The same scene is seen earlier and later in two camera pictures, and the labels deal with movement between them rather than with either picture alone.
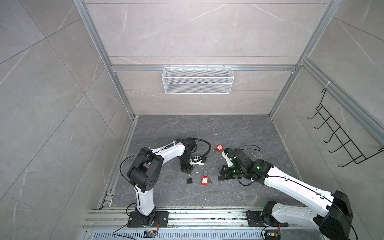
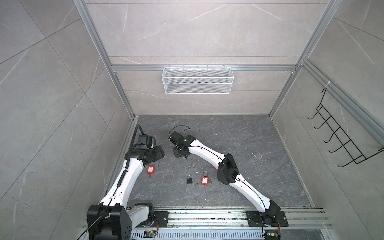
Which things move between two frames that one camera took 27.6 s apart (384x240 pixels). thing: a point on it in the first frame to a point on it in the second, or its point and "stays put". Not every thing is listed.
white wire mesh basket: [198, 80] stays put
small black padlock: [189, 180] stays put
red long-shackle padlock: [205, 179] stays put
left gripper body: [186, 165] to [155, 153]
